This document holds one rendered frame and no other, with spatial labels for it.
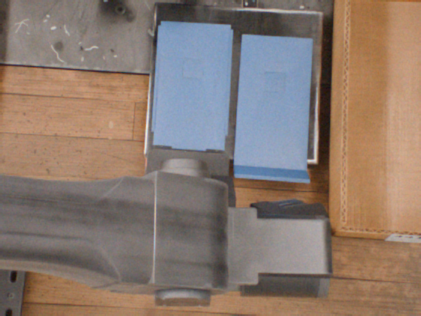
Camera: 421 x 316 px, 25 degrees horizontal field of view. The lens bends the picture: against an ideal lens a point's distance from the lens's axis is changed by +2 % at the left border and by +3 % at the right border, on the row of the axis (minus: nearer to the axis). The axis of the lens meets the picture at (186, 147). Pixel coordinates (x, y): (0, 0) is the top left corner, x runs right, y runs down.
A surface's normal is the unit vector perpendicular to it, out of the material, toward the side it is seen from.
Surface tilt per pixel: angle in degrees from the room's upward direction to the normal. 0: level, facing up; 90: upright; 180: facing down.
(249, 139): 0
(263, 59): 0
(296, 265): 1
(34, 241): 30
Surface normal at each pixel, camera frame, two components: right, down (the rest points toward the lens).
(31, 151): 0.01, -0.25
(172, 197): 0.51, -0.22
